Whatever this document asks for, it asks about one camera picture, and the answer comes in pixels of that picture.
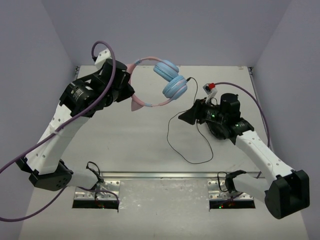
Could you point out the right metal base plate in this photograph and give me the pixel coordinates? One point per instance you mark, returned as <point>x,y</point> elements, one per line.
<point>218,192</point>

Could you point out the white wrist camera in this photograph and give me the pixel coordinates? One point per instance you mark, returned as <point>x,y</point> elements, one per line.
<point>101,58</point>
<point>210,90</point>

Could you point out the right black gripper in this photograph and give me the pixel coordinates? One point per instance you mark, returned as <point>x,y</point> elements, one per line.
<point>192,115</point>

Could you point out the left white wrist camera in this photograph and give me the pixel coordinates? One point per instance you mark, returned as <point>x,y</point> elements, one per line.
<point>101,58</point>

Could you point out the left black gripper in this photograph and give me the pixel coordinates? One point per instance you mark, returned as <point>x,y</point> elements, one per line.
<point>124,81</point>

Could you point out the pink blue cat-ear headphones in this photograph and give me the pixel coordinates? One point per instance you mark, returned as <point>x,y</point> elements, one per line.
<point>176,84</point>

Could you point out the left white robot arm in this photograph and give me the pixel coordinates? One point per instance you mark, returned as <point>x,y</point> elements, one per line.
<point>78,103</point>

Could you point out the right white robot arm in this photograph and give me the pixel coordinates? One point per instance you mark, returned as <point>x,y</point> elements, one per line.
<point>283,189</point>

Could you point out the black headphones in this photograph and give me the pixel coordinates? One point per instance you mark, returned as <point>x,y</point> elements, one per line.
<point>219,131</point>

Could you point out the metal base plate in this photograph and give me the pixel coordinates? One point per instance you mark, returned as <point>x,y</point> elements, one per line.
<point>218,192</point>
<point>109,190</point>

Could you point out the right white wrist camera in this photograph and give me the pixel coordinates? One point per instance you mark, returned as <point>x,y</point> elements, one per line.
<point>210,90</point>

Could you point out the metal table rail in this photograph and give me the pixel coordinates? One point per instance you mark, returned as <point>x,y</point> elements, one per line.
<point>158,175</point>

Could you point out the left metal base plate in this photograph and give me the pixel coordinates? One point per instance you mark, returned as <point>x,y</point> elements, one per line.
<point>109,190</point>

